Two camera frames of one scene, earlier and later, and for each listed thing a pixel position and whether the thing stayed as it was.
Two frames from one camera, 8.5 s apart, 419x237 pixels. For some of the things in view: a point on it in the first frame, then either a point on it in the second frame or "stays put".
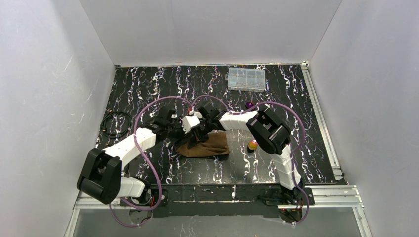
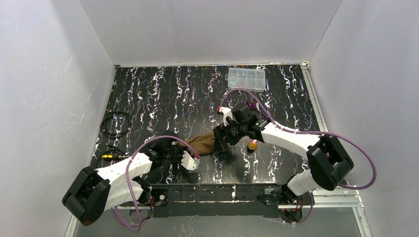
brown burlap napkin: [216, 143] stays put
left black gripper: [183, 136] to [176, 151]
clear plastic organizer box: [246, 79] stays put
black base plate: [219, 201] stays put
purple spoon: [249, 104] stays put
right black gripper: [203, 130] to [223, 137]
